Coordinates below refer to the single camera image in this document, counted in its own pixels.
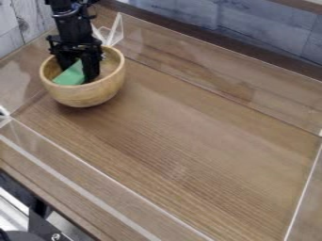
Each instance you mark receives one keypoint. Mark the clear acrylic corner bracket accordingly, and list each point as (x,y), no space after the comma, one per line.
(112,35)

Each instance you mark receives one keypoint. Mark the clear acrylic tray wall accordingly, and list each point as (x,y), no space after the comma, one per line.
(120,173)

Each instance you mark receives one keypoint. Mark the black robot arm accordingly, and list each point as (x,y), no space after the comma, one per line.
(69,6)

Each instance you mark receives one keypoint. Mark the black table frame bracket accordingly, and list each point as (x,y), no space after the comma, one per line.
(52,228)

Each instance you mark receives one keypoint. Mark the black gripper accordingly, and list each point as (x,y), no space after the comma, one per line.
(73,43)

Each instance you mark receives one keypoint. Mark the green rectangular block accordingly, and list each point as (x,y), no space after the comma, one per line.
(72,76)

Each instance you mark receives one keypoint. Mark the wooden bowl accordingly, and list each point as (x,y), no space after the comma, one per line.
(92,93)

